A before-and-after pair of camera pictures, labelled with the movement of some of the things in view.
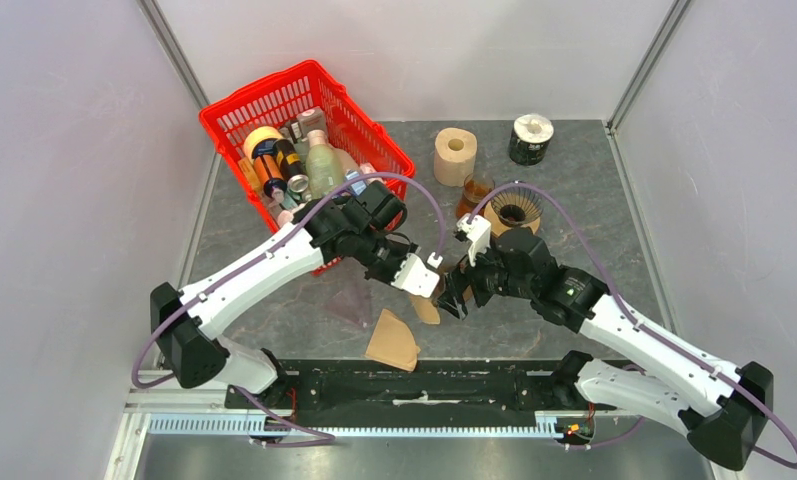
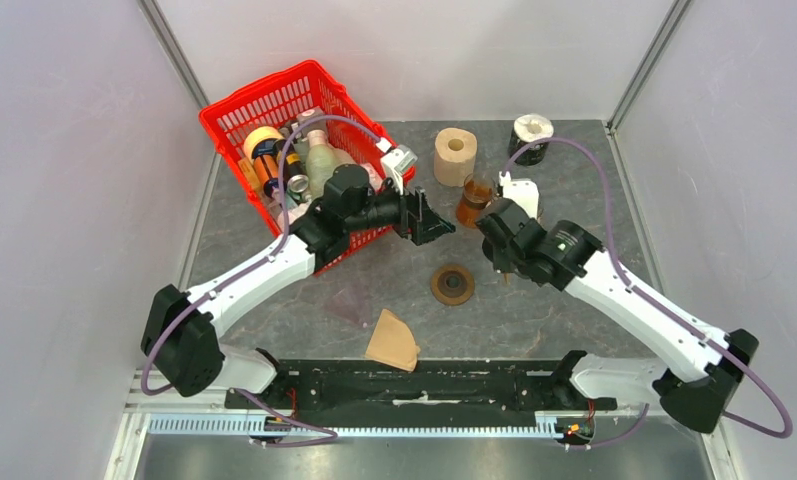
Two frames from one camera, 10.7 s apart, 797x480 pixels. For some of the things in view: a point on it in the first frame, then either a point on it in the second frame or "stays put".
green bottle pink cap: x=324 y=169 stays put
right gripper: x=457 y=279 → x=499 y=262
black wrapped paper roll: x=530 y=137 stays put
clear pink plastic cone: x=353 y=303 stays put
